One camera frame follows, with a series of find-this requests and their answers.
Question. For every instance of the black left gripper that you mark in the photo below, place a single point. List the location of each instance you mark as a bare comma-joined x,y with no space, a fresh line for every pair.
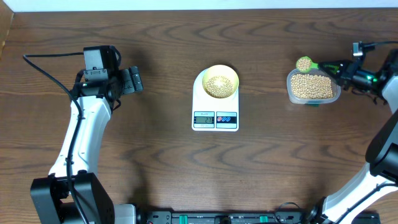
130,86

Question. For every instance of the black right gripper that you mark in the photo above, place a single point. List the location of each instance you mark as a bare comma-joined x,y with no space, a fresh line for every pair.
345,72

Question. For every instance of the green plastic measuring scoop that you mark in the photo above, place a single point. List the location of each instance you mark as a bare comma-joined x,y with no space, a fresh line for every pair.
325,67

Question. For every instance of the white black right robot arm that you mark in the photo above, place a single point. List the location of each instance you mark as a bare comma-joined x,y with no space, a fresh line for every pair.
378,177

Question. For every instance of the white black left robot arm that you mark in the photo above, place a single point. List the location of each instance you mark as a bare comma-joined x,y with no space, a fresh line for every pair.
72,193

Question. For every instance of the soybeans in green scoop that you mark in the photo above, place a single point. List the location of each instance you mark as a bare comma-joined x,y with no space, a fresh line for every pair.
304,64

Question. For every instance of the soybeans in yellow bowl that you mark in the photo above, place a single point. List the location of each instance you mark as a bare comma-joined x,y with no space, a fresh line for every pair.
219,87

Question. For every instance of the white digital kitchen scale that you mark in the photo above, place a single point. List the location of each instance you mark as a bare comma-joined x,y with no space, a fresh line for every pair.
213,114

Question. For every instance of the yellow bowl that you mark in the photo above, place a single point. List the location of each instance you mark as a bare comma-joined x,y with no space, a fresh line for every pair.
224,71

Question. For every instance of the clear plastic container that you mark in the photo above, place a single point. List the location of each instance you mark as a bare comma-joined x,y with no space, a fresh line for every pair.
293,99

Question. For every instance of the soybeans pile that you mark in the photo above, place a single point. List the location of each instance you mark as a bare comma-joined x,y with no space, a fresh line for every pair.
311,86

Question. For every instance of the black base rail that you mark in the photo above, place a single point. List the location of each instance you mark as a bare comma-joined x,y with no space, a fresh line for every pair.
166,217

